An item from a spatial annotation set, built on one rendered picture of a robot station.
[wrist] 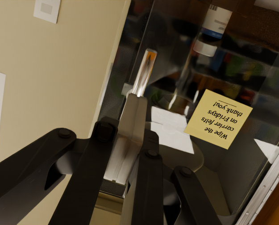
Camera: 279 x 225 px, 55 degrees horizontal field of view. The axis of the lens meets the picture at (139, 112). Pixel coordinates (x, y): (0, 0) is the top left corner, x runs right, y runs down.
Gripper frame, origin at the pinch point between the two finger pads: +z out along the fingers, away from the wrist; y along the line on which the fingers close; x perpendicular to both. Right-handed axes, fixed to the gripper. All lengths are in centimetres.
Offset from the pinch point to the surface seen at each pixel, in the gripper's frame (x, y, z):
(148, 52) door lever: 2.3, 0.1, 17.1
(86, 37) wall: -9, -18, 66
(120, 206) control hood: -26.4, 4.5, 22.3
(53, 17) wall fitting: -6, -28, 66
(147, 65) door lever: 0.7, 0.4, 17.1
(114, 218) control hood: -27.1, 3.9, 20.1
